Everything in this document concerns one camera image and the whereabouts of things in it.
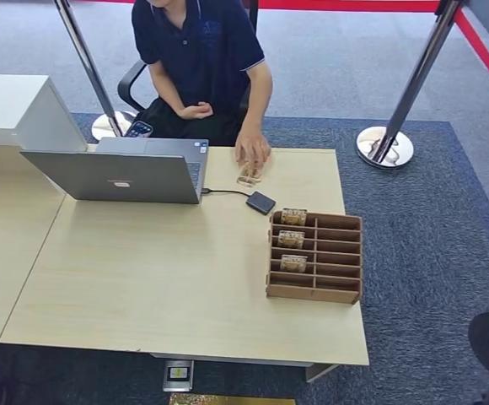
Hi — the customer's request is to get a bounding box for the person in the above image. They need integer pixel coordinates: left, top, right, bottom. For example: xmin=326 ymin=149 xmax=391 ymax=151
xmin=131 ymin=0 xmax=274 ymax=171

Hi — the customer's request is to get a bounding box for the brown wooden card holder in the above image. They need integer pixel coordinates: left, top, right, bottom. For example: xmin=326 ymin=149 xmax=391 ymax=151
xmin=266 ymin=209 xmax=364 ymax=305

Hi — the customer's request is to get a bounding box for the black laptop cable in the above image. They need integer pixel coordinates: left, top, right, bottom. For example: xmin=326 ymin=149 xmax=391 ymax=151
xmin=200 ymin=188 xmax=251 ymax=198

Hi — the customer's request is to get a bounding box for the silver floor socket box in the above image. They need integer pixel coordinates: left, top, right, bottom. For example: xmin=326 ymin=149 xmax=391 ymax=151
xmin=163 ymin=359 xmax=195 ymax=392

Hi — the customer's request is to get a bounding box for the person's right hand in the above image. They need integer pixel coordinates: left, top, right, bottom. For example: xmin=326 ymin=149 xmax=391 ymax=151
xmin=177 ymin=101 xmax=214 ymax=121

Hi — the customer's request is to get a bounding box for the grey laptop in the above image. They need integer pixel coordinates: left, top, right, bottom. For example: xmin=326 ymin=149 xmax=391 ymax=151
xmin=20 ymin=137 xmax=210 ymax=205

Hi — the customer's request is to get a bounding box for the chrome stanchion post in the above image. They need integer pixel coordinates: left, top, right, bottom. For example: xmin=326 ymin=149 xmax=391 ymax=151
xmin=356 ymin=0 xmax=465 ymax=170
xmin=52 ymin=0 xmax=136 ymax=143

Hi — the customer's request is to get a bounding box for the white cabinet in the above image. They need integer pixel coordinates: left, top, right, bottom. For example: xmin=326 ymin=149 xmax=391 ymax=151
xmin=0 ymin=73 xmax=88 ymax=153

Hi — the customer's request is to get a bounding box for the grey table frame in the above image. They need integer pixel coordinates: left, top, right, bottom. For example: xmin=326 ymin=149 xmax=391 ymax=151
xmin=149 ymin=352 xmax=340 ymax=384

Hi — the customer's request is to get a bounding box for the smartphone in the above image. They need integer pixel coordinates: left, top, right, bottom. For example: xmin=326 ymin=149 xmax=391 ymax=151
xmin=125 ymin=120 xmax=154 ymax=139

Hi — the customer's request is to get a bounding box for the dark blue carpet rug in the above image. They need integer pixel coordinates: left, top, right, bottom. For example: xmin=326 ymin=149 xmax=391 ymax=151
xmin=0 ymin=114 xmax=489 ymax=405

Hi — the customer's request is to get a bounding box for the black office chair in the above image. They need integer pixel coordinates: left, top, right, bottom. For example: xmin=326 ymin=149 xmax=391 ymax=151
xmin=116 ymin=0 xmax=259 ymax=113

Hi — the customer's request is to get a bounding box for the black external drive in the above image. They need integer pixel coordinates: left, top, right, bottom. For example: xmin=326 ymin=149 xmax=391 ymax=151
xmin=245 ymin=191 xmax=277 ymax=216

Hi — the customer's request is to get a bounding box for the person's left hand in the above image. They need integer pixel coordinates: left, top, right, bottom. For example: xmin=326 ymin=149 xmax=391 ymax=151
xmin=234 ymin=125 xmax=271 ymax=171

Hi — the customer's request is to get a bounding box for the gold patterned board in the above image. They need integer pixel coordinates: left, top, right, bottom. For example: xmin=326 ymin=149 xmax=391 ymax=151
xmin=169 ymin=393 xmax=297 ymax=405

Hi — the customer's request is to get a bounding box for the red barrier belt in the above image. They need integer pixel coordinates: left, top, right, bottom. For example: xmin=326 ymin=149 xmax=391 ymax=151
xmin=453 ymin=8 xmax=489 ymax=107
xmin=69 ymin=0 xmax=439 ymax=14

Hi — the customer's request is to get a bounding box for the black round base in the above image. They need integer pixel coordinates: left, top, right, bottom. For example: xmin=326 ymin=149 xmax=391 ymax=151
xmin=468 ymin=310 xmax=489 ymax=373

